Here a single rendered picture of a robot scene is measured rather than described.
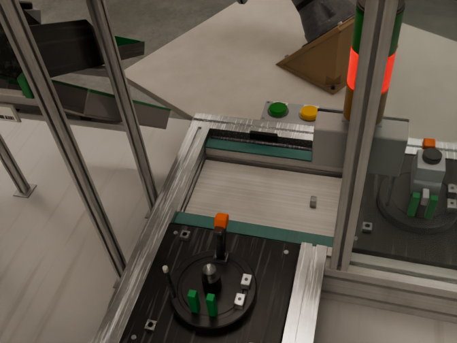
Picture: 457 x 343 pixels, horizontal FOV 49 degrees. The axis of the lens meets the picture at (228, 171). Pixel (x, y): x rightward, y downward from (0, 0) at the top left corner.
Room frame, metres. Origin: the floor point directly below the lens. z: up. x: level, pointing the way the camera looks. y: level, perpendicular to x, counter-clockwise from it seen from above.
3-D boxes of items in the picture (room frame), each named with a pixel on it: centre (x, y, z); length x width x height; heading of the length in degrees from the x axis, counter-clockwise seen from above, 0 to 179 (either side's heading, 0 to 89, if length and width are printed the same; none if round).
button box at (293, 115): (0.82, -0.19, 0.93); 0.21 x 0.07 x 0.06; 71
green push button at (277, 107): (0.85, -0.13, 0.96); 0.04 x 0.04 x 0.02
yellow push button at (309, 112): (0.82, -0.19, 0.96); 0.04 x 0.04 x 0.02
